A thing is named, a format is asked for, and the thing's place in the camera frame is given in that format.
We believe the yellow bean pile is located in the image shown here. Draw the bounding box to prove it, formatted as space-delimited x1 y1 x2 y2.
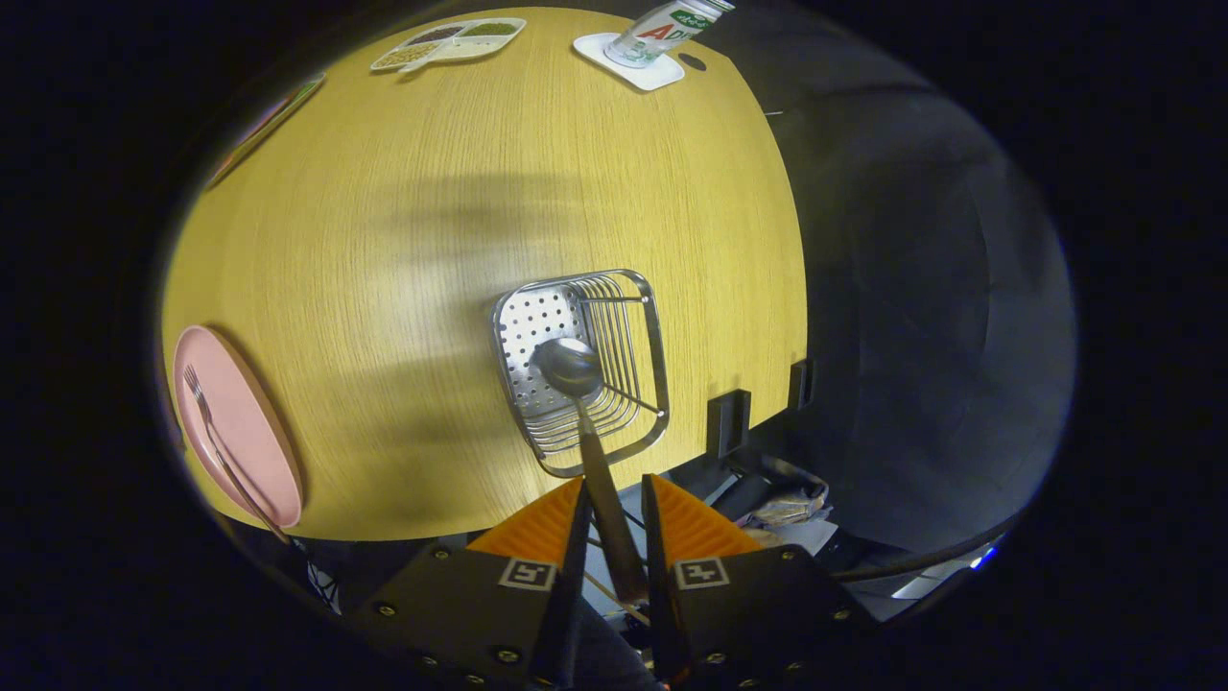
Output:
376 43 442 70

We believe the white labelled bottle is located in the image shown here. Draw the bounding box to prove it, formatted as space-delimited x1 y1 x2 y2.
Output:
605 0 736 68

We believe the metal wire rack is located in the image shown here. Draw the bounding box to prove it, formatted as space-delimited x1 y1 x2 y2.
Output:
491 269 671 479

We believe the pink plate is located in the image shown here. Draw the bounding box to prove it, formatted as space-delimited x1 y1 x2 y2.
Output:
173 325 304 530

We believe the metal fork wooden handle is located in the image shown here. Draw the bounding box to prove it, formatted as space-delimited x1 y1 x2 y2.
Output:
182 364 292 544

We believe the grey food plate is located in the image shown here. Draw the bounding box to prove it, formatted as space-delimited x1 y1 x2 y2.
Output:
203 74 327 190

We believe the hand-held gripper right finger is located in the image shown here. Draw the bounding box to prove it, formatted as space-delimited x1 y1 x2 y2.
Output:
641 473 874 691

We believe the metal spoon wooden handle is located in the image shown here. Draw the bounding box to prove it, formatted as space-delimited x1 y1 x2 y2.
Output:
531 337 651 606

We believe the crumpled plastic bag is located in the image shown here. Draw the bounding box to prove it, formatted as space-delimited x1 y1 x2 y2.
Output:
734 459 831 527

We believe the white divided tray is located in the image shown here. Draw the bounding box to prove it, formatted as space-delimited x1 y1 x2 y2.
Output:
370 17 528 75

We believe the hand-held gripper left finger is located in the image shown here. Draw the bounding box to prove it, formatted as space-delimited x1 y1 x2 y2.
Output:
350 477 593 691

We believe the white square coaster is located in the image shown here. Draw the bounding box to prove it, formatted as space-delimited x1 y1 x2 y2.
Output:
573 33 686 92

